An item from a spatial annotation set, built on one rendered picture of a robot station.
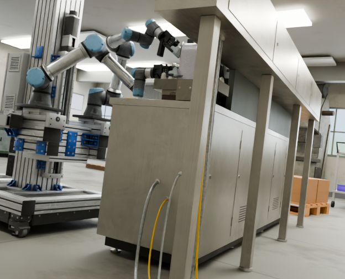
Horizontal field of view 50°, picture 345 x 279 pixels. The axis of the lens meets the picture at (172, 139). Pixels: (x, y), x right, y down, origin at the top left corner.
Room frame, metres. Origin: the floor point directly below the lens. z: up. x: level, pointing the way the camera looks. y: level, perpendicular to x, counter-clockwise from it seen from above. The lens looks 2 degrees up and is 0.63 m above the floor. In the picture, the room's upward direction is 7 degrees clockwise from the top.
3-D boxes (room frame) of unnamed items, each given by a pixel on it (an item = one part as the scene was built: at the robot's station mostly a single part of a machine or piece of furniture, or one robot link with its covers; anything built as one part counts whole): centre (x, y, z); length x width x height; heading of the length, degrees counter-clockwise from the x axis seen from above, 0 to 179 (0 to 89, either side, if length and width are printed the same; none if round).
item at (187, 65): (2.19, -0.09, 1.11); 0.23 x 0.01 x 0.18; 62
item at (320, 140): (8.54, -3.03, 1.31); 1.35 x 1.23 x 2.63; 147
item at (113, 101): (3.11, -0.49, 0.88); 2.52 x 0.66 x 0.04; 152
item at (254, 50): (2.67, -0.71, 1.29); 3.10 x 0.28 x 0.30; 152
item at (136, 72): (2.38, 0.26, 1.11); 0.11 x 0.08 x 0.09; 62
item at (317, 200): (5.49, -1.62, 0.24); 1.35 x 0.92 x 0.49; 50
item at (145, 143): (3.11, -0.50, 0.43); 2.52 x 0.64 x 0.86; 152
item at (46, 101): (2.45, 0.91, 0.87); 0.15 x 0.15 x 0.10
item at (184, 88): (1.98, -0.04, 0.96); 0.10 x 0.03 x 0.11; 62
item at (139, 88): (2.39, 0.26, 1.01); 0.11 x 0.08 x 0.11; 5
